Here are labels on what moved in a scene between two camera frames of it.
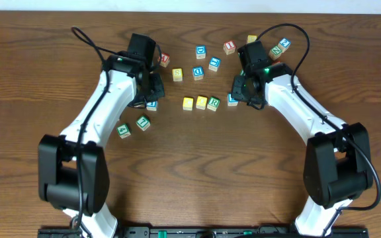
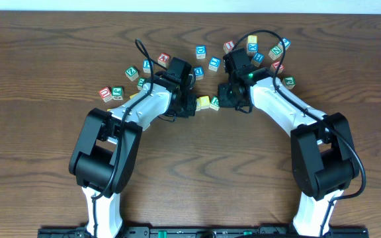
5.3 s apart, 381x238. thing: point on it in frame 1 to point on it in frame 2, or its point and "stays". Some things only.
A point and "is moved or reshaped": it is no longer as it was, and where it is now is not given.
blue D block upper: x=200 y=51 stays
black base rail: x=206 y=232 stays
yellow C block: x=188 y=104 is moved or reshaped
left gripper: x=154 y=88 to x=190 y=103
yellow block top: x=251 y=38 stays
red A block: x=165 y=59 stays
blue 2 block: x=284 y=44 stays
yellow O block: x=201 y=102 is moved or reshaped
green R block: x=213 y=103 stays
